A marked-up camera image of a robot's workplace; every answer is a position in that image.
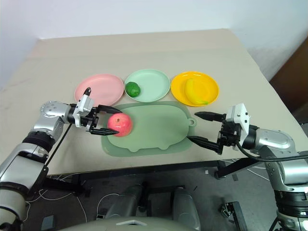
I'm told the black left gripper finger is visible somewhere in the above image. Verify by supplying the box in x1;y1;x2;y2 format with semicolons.
90;128;120;136
97;104;122;114

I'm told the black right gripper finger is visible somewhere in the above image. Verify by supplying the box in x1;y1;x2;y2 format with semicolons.
187;135;220;153
194;111;227;122

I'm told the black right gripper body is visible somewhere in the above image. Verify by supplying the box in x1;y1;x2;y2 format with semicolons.
216;114;242;155

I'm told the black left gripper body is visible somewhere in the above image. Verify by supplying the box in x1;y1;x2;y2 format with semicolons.
80;105;101;134

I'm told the red apple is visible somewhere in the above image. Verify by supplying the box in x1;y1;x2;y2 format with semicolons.
107;113;133;138

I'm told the pink plate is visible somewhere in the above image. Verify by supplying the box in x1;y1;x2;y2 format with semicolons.
74;74;125;107

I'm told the yellow plate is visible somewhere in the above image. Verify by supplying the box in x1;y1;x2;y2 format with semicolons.
170;71;220;107

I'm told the light green plate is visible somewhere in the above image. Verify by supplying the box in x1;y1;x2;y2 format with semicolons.
124;68;171;103

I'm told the yellow banana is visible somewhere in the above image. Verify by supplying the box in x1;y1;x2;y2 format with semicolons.
184;78;210;106

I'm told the green lime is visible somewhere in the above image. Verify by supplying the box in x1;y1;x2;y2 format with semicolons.
126;81;141;98

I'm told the black table leg brace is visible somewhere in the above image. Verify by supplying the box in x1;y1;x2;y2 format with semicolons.
214;157;262;180
45;173;91;197

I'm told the green silicone mat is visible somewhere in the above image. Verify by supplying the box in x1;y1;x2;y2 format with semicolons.
101;101;198;157

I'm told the grey rounded robot leg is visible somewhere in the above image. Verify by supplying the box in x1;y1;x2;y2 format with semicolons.
172;186;202;231
105;184;145;220

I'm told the black metal floor stand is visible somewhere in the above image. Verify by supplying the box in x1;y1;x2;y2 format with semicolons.
217;200;249;231

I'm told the brown wooden cabinet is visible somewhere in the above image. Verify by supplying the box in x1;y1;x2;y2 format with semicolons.
269;36;308;124

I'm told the grey robot torso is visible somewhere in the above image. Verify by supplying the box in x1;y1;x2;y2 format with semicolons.
57;216;174;231

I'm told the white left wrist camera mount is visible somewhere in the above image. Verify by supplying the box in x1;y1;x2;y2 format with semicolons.
71;94;95;128

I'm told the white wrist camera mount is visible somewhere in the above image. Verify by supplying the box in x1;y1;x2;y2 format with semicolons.
226;103;252;142
71;94;95;128

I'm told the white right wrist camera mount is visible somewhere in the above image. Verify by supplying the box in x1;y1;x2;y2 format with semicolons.
226;103;252;142

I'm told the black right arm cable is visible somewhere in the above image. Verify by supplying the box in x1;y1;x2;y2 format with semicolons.
234;140;308;162

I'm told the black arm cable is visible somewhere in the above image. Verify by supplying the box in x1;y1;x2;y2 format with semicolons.
44;121;73;169
234;140;308;162

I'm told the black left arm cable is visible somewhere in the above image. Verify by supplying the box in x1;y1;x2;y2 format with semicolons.
44;121;73;169

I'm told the white floor cable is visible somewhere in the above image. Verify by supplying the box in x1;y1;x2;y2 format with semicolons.
24;175;88;218
95;192;126;220

